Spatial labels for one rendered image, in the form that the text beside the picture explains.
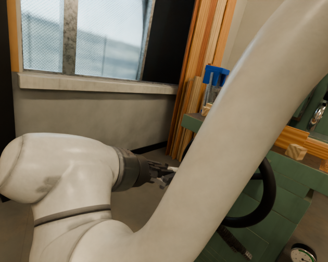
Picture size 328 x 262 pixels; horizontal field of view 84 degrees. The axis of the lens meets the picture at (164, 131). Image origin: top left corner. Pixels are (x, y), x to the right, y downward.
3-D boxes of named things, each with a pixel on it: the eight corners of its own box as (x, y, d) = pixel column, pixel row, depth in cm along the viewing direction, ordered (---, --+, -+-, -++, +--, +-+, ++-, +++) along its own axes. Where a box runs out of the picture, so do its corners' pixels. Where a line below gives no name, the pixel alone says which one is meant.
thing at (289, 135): (239, 130, 75) (246, 112, 72) (240, 130, 76) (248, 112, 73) (298, 154, 62) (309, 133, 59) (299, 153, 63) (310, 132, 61)
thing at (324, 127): (305, 129, 78) (319, 102, 74) (307, 127, 83) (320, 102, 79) (333, 138, 72) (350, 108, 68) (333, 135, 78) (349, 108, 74)
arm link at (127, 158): (102, 138, 38) (123, 142, 42) (84, 177, 38) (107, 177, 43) (127, 158, 32) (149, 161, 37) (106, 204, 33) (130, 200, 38)
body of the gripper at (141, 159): (145, 164, 37) (169, 166, 44) (122, 146, 42) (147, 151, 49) (129, 196, 37) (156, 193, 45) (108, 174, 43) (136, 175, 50)
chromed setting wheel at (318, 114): (303, 131, 72) (318, 101, 68) (306, 128, 81) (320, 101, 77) (312, 134, 70) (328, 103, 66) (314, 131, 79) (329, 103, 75)
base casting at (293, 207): (187, 158, 84) (192, 140, 81) (236, 140, 125) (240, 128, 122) (299, 226, 57) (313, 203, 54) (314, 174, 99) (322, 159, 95)
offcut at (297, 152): (290, 154, 61) (295, 143, 60) (302, 160, 58) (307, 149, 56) (284, 154, 59) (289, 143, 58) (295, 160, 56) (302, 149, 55)
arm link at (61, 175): (85, 153, 40) (89, 218, 34) (-10, 141, 27) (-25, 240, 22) (118, 132, 35) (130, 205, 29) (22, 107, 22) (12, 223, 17)
